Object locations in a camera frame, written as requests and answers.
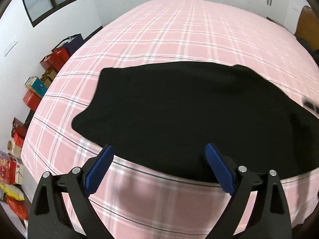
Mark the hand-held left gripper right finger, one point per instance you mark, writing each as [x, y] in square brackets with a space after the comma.
[220, 169]

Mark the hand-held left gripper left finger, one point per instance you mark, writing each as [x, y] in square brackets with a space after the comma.
[98, 169]

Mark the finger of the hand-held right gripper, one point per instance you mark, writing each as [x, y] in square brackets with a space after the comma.
[309, 103]

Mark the black pants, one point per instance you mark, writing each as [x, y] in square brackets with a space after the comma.
[189, 119]

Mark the pile of dark clothes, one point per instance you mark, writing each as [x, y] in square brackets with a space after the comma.
[307, 46]

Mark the brown wooden headboard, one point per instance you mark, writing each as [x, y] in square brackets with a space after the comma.
[305, 22]

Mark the row of colourful gift boxes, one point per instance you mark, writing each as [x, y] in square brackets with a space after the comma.
[56, 59]

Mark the navy paper bag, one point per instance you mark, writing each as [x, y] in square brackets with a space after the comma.
[73, 42]

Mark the pink plaid bed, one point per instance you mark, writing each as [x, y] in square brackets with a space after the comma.
[174, 34]

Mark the white wall plate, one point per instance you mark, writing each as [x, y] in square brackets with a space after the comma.
[10, 46]

